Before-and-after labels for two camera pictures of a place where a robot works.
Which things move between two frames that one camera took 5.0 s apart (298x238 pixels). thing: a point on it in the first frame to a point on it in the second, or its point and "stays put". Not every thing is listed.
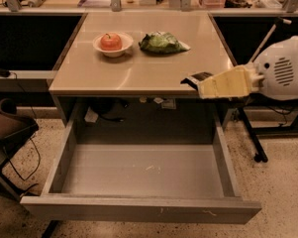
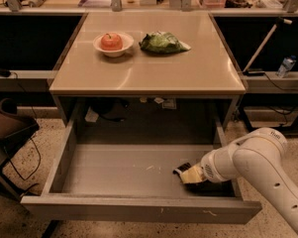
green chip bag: x=160 y=43 stays put
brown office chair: x=8 y=130 stays put
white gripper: x=276 y=74 to x=210 y=167
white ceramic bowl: x=126 y=40 stays put
